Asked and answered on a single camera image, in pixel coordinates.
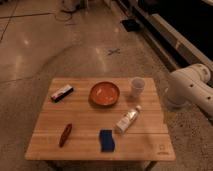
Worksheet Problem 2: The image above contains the black floor mat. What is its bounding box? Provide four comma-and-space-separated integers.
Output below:
121, 19, 140, 32

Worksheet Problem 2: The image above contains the blue sponge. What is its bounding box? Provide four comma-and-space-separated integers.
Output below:
99, 130, 115, 152

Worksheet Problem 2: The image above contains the red marker pen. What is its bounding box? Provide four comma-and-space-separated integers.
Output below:
59, 123, 72, 147

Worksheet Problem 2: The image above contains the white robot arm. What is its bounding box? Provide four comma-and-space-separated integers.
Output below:
164, 64, 213, 117

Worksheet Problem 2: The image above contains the black white eraser block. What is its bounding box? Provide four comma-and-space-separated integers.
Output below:
51, 84, 74, 102

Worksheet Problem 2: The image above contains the orange round bowl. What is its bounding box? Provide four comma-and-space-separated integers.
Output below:
89, 81, 120, 106

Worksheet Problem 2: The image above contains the white tube bottle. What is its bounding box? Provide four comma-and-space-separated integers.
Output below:
115, 105, 142, 133

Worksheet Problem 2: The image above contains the clear plastic cup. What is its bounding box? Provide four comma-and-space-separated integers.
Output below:
130, 77, 145, 98

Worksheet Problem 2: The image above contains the wooden folding table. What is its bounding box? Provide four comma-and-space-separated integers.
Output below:
25, 78, 176, 162

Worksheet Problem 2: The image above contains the long white rail frame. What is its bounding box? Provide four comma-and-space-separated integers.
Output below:
114, 0, 213, 84

